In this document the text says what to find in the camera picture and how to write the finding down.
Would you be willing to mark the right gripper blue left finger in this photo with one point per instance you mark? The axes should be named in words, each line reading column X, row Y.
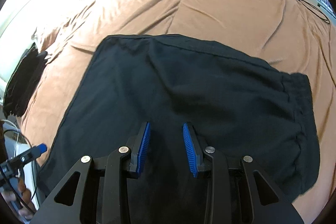
column 139, row 150

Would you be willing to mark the orange-brown bed blanket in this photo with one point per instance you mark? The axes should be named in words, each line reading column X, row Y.
column 284, row 33

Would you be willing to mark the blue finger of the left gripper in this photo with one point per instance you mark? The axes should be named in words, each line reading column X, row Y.
column 41, row 148

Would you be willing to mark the stack of folded dark clothes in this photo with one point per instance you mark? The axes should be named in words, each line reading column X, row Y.
column 24, row 81

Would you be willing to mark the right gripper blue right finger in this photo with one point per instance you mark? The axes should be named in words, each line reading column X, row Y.
column 193, row 149

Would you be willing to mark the black pants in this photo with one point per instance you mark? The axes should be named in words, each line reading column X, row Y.
column 239, row 104

